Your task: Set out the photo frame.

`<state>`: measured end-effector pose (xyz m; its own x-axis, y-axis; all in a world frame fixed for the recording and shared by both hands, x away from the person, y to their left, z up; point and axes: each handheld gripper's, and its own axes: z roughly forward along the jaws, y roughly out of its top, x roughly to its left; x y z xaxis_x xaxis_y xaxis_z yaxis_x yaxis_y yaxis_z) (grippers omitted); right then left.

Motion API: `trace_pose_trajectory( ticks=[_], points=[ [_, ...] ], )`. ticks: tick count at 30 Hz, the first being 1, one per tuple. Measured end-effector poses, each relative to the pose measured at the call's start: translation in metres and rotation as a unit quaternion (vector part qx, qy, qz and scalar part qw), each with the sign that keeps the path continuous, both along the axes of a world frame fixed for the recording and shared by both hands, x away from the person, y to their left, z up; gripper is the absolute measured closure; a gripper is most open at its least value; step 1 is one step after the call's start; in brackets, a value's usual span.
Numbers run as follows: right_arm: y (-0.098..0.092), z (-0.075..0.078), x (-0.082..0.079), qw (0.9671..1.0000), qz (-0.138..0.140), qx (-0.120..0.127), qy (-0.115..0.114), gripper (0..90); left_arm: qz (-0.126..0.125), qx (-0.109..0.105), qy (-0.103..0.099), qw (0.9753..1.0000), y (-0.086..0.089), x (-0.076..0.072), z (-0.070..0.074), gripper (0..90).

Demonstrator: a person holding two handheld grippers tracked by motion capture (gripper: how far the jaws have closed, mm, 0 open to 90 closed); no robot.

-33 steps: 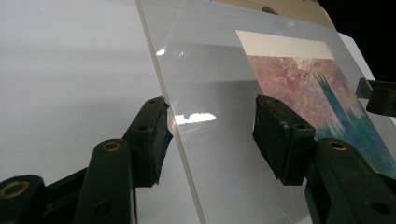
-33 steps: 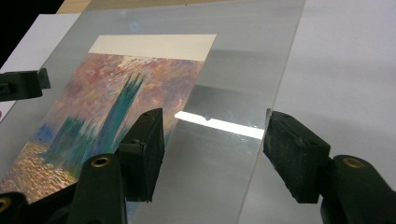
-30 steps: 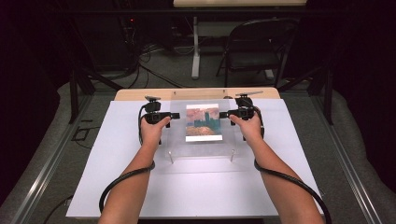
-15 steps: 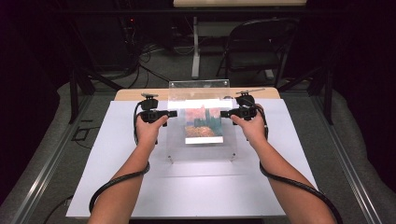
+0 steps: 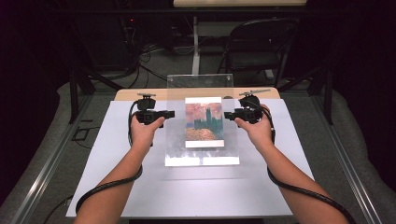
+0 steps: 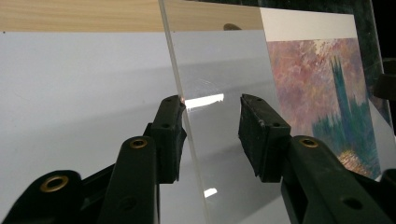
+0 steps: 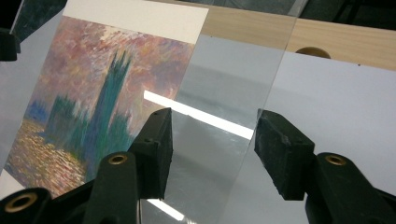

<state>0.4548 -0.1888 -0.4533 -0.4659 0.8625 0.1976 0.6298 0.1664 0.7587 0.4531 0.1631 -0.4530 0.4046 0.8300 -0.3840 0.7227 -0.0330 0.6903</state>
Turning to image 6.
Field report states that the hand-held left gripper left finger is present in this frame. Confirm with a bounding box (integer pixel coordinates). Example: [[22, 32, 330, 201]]
[[143, 94, 189, 185]]

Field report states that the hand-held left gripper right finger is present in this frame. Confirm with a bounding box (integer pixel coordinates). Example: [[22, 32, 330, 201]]
[[237, 92, 292, 184]]

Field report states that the colourful painting print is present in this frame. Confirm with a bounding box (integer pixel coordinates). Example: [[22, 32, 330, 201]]
[[259, 7, 383, 182]]

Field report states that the clear acrylic photo frame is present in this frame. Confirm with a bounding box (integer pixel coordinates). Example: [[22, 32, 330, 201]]
[[157, 0, 396, 224]]

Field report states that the wooden table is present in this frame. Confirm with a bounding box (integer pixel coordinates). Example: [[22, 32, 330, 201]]
[[0, 0, 264, 33]]

